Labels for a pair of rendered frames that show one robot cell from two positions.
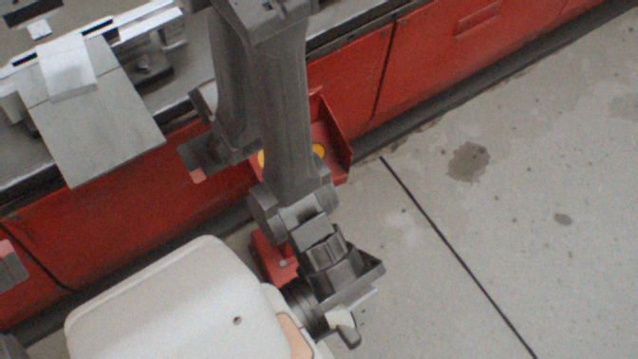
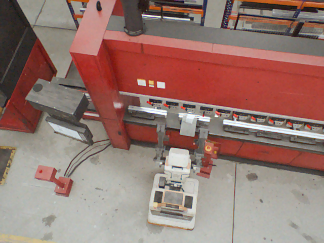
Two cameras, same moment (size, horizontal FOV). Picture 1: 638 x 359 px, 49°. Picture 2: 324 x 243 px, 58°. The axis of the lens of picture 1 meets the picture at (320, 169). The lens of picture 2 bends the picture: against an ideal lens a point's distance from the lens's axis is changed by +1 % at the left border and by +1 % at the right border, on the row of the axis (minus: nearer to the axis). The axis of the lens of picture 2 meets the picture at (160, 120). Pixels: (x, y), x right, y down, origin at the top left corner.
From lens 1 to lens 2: 2.31 m
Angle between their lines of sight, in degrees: 22
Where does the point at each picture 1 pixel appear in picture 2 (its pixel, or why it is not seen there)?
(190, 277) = (183, 152)
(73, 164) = (181, 131)
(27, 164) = (176, 126)
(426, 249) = (230, 185)
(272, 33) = (201, 138)
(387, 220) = (227, 174)
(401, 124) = (244, 160)
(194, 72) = not seen: hidden behind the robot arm
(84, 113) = (187, 126)
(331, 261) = (198, 162)
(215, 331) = (181, 158)
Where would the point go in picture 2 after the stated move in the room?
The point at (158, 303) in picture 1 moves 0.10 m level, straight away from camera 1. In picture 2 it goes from (179, 152) to (180, 143)
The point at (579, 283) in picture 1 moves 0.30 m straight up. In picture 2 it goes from (253, 213) to (259, 209)
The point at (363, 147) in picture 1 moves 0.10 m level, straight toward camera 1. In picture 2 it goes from (233, 158) to (228, 162)
